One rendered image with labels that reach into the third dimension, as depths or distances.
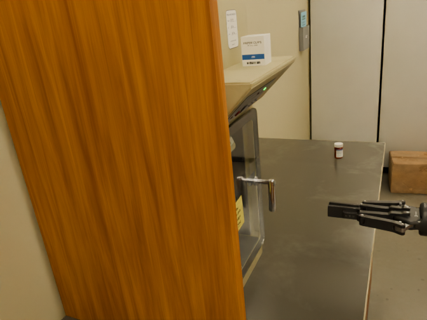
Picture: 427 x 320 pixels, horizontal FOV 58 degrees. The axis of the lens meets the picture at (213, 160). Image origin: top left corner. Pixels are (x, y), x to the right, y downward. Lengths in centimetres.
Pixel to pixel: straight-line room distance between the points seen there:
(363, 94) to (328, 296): 293
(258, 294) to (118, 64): 67
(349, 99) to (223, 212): 324
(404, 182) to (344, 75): 108
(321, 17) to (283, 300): 305
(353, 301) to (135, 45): 77
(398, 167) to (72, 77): 315
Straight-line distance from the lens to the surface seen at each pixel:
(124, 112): 69
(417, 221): 96
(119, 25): 66
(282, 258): 117
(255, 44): 83
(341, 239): 126
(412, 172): 363
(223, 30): 85
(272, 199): 102
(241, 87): 66
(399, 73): 377
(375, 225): 96
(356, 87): 381
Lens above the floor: 163
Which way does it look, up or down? 21 degrees down
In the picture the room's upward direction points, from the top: 6 degrees counter-clockwise
